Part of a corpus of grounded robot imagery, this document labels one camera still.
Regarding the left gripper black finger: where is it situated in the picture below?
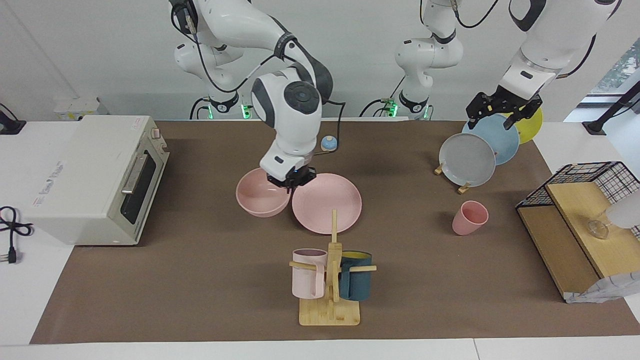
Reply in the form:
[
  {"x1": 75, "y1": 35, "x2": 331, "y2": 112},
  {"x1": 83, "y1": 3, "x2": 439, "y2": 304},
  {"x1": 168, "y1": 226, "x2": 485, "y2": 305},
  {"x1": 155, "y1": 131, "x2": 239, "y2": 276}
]
[
  {"x1": 502, "y1": 94, "x2": 544, "y2": 132},
  {"x1": 466, "y1": 92, "x2": 496, "y2": 126}
]

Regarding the pink bowl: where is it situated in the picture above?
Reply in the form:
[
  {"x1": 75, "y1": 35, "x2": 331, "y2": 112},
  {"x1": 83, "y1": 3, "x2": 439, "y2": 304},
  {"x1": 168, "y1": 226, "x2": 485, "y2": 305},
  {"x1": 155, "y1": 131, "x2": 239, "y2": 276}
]
[{"x1": 235, "y1": 167, "x2": 292, "y2": 218}]

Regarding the pink handleless cup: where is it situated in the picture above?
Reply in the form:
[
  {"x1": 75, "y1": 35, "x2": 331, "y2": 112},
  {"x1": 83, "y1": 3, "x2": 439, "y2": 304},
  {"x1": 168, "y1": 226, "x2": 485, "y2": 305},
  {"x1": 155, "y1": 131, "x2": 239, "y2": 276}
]
[{"x1": 452, "y1": 200, "x2": 489, "y2": 236}]

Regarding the yellow plate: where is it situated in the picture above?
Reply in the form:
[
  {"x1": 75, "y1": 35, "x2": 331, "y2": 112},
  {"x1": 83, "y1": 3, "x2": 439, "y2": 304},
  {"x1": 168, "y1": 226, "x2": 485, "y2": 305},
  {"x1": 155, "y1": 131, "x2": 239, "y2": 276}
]
[{"x1": 502, "y1": 106, "x2": 544, "y2": 145}]

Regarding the light blue plate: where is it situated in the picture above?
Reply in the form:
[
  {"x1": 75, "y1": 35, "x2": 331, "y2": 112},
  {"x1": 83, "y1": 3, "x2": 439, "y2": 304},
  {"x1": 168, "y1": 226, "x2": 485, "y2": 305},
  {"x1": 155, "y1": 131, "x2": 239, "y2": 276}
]
[{"x1": 461, "y1": 114, "x2": 521, "y2": 166}]

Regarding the pink speckled plate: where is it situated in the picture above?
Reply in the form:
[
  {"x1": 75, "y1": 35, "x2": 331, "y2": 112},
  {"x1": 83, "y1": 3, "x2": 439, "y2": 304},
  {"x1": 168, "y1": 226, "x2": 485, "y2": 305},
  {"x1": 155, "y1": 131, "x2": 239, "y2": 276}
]
[{"x1": 291, "y1": 173, "x2": 363, "y2": 235}]

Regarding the grey plate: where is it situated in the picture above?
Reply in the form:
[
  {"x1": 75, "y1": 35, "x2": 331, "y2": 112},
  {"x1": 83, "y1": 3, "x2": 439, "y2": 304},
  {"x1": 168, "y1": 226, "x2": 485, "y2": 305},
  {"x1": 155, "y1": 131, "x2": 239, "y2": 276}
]
[{"x1": 439, "y1": 133, "x2": 497, "y2": 188}]

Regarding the wooden plate rack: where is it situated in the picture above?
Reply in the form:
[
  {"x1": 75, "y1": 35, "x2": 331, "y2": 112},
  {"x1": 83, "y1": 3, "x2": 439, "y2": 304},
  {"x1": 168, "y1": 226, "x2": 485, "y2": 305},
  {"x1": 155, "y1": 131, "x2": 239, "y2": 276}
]
[{"x1": 433, "y1": 160, "x2": 474, "y2": 195}]

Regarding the black clamp stand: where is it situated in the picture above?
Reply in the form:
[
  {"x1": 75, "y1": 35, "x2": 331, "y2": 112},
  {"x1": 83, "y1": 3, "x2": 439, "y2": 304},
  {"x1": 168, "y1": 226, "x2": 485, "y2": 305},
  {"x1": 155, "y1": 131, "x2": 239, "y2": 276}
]
[{"x1": 582, "y1": 80, "x2": 640, "y2": 136}]

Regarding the pale pink mug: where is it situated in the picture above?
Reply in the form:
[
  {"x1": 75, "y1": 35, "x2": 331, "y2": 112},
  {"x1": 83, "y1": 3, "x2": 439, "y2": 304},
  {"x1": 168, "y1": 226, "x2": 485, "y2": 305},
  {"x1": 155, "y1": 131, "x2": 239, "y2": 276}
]
[{"x1": 291, "y1": 248, "x2": 329, "y2": 300}]

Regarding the dark teal mug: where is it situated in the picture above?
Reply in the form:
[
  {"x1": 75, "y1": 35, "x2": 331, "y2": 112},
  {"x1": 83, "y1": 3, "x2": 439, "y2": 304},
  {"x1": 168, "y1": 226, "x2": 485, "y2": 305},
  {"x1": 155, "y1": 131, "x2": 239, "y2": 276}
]
[{"x1": 338, "y1": 251, "x2": 373, "y2": 302}]

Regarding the brown table mat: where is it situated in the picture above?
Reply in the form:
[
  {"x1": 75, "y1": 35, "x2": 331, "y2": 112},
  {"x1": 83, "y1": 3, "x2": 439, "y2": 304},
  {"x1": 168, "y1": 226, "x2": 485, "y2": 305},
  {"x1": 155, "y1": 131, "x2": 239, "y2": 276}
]
[{"x1": 30, "y1": 120, "x2": 640, "y2": 345}]

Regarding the wooden mug tree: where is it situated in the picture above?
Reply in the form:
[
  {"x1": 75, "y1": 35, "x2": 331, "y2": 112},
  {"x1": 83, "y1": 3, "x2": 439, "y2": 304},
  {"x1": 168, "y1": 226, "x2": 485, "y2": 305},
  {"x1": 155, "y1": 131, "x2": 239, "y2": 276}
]
[{"x1": 289, "y1": 209, "x2": 377, "y2": 327}]

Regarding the clear glass piece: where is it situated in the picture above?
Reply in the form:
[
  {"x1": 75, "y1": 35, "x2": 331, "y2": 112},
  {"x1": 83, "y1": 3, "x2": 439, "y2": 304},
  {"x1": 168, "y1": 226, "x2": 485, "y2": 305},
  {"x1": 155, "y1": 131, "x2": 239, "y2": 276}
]
[{"x1": 587, "y1": 217, "x2": 611, "y2": 240}]

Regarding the wooden shelf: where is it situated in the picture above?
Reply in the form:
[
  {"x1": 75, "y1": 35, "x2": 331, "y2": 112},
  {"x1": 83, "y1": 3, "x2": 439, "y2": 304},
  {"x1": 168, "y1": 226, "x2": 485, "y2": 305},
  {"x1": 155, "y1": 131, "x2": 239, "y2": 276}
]
[{"x1": 515, "y1": 172, "x2": 640, "y2": 304}]

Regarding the frosted white container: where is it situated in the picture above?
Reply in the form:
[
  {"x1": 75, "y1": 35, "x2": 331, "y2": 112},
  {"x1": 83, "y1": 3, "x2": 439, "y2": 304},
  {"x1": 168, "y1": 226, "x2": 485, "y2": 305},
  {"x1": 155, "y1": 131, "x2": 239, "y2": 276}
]
[{"x1": 605, "y1": 192, "x2": 640, "y2": 231}]

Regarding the marble patterned white board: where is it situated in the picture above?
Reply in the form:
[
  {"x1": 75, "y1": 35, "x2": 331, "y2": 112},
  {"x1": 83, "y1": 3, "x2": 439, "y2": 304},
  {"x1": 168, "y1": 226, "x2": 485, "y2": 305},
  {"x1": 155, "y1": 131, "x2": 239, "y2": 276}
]
[{"x1": 565, "y1": 271, "x2": 640, "y2": 304}]

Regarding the beige toaster oven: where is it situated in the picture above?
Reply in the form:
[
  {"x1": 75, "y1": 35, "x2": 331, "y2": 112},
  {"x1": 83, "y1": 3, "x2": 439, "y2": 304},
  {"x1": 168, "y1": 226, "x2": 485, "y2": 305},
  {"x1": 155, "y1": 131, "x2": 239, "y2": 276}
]
[{"x1": 24, "y1": 115, "x2": 170, "y2": 246}]

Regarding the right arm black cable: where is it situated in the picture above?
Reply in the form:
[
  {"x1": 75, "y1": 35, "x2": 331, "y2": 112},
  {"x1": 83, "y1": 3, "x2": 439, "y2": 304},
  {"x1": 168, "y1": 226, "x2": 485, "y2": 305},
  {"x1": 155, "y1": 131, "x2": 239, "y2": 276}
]
[{"x1": 170, "y1": 0, "x2": 347, "y2": 152}]

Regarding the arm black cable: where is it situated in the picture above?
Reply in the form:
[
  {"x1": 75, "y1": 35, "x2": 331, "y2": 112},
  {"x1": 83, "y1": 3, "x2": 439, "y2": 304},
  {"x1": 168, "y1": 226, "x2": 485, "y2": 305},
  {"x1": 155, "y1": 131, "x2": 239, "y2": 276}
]
[
  {"x1": 170, "y1": 0, "x2": 347, "y2": 152},
  {"x1": 449, "y1": 0, "x2": 501, "y2": 29}
]

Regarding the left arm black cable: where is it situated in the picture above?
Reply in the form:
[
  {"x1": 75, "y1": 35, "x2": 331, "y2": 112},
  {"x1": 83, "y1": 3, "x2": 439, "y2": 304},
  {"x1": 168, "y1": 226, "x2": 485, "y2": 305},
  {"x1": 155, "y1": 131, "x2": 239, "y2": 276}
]
[{"x1": 449, "y1": 0, "x2": 501, "y2": 29}]

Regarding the black wire mesh basket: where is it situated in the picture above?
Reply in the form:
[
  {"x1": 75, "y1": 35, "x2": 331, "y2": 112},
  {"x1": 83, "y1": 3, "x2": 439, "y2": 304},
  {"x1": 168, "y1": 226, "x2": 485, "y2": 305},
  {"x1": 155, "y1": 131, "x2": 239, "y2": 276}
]
[{"x1": 515, "y1": 161, "x2": 640, "y2": 237}]

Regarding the black power cable with plug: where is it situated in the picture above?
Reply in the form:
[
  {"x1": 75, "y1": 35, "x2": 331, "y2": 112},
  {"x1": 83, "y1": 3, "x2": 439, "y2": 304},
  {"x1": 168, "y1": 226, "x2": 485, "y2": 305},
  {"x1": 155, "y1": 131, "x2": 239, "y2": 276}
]
[{"x1": 0, "y1": 206, "x2": 34, "y2": 265}]

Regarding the black mount block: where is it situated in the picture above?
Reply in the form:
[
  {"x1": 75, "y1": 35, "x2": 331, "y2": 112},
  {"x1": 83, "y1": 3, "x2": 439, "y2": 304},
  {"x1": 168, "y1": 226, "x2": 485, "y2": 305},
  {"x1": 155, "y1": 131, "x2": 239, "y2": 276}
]
[{"x1": 0, "y1": 102, "x2": 27, "y2": 136}]

